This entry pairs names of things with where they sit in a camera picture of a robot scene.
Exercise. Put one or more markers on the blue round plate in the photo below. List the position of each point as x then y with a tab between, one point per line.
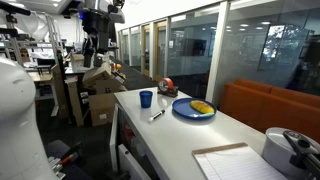
181	109

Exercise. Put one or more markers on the wooden framed glass door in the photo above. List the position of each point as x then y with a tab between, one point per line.
145	50
160	50

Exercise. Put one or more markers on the black white Expo marker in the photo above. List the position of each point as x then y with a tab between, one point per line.
156	115

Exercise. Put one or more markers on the orange sofa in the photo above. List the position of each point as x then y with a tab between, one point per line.
266	106

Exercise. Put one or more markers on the grey padded seat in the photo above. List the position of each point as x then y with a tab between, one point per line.
58	148

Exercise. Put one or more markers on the open cardboard box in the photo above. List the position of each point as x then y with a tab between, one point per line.
108	86

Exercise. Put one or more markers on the white bottle in cabinet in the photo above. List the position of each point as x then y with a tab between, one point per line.
138	148

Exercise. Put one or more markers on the red item in cabinet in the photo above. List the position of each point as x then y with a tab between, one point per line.
127	132

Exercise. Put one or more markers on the white cabinet door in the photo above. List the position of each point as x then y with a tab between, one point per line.
131	165
114	140

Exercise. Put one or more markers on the yellow toy corn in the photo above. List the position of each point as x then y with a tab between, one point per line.
201	106

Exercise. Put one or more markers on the large labelled cardboard box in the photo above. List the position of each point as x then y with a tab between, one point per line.
101	110

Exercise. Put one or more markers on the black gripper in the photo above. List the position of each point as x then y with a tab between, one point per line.
96	30

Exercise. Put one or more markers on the white topped cardboard box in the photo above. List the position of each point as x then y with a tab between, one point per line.
78	63

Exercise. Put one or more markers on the blue plastic cup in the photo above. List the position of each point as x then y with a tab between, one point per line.
146	99

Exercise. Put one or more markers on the red black hand tool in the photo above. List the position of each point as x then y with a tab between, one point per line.
70	156

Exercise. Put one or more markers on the tilted flat cardboard box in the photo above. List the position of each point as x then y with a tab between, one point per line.
96	74

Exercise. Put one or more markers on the tall cardboard panel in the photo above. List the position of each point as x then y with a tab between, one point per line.
75	103

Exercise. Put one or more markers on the white lined notepad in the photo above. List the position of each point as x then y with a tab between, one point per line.
236	165

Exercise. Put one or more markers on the light wooden desk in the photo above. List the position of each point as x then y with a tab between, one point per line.
41	78

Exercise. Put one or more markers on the silver metal bracket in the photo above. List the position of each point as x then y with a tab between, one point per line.
56	168

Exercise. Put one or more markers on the small orange object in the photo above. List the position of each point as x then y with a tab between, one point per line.
118	66

